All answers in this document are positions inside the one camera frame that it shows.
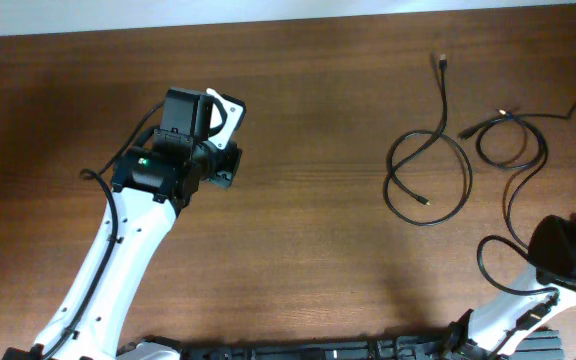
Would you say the black USB-C cable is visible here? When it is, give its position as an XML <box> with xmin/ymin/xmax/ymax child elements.
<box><xmin>381</xmin><ymin>53</ymin><xmax>474</xmax><ymax>227</ymax></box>

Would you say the black micro-USB cable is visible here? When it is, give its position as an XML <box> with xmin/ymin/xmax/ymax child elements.
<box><xmin>457</xmin><ymin>24</ymin><xmax>576</xmax><ymax>251</ymax></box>

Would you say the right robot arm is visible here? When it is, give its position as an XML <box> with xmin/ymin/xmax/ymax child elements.
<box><xmin>440</xmin><ymin>215</ymin><xmax>576</xmax><ymax>359</ymax></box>

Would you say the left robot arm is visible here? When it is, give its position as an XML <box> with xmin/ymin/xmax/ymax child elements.
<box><xmin>3</xmin><ymin>125</ymin><xmax>241</xmax><ymax>359</ymax></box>

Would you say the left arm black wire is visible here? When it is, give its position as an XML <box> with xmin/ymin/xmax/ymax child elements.
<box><xmin>40</xmin><ymin>99</ymin><xmax>167</xmax><ymax>360</ymax></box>

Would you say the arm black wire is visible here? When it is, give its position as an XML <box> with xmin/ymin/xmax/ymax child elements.
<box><xmin>475</xmin><ymin>234</ymin><xmax>562</xmax><ymax>297</ymax></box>
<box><xmin>40</xmin><ymin>99</ymin><xmax>167</xmax><ymax>360</ymax></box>

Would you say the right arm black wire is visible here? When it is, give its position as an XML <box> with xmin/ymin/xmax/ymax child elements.
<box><xmin>475</xmin><ymin>234</ymin><xmax>562</xmax><ymax>297</ymax></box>

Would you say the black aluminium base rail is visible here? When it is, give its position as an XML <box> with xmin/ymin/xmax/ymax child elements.
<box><xmin>70</xmin><ymin>327</ymin><xmax>565</xmax><ymax>360</ymax></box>

